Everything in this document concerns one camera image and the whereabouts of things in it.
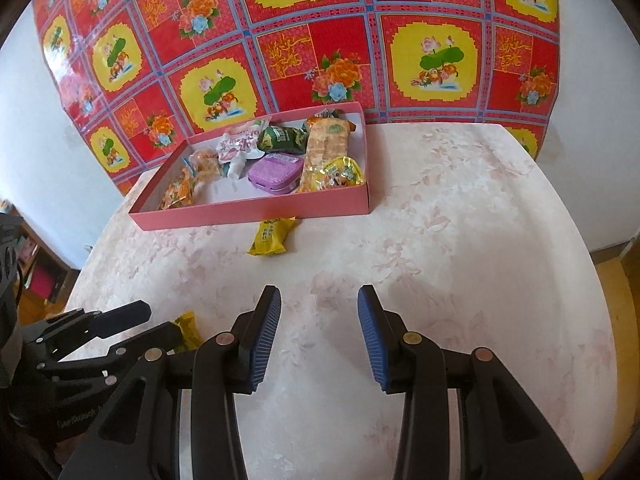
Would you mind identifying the yellow cake snack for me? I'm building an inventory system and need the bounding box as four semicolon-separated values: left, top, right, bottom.
174;311;204;353

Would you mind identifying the yellow-red striped candy bag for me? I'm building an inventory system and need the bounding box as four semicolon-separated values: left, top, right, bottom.
158;167;195;210

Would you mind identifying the purple snack tin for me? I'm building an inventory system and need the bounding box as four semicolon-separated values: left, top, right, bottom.
247;153;304;195

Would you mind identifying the blue-edged clear candy bag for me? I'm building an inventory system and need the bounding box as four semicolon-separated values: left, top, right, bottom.
182;148;221;191

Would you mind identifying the peach jelly drink pouch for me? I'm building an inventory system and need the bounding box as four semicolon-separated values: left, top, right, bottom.
216;118;270;180

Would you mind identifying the yellow jelly cup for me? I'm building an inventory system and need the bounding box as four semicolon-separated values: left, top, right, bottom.
307;156;366;192

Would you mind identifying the small green pea packet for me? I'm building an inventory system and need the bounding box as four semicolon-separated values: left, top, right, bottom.
257;125;308;155

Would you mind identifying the orange cracker sleeve pack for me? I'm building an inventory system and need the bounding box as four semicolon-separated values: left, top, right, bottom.
298;110;356;193

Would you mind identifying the wooden shelf with items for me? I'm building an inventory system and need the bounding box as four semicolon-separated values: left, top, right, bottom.
1;200;79;323

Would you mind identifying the pink shallow cardboard box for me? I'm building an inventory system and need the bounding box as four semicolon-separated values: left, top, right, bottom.
128;101;371;232

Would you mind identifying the red floral patterned wall cloth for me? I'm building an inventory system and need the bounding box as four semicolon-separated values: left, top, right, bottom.
32;0;560;192

